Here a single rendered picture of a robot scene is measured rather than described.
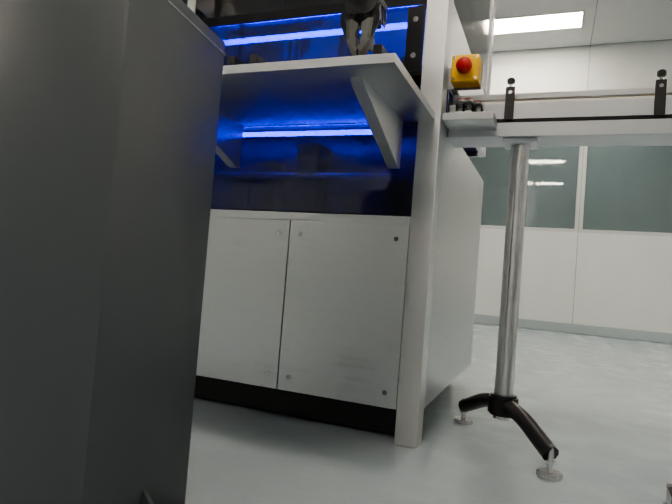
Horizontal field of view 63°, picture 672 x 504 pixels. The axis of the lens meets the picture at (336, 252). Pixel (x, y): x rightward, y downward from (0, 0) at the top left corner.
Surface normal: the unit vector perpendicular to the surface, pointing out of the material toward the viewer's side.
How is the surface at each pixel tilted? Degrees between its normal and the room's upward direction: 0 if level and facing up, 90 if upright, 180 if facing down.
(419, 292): 90
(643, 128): 90
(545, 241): 90
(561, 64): 90
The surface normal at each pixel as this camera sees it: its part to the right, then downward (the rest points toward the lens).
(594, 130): -0.36, -0.06
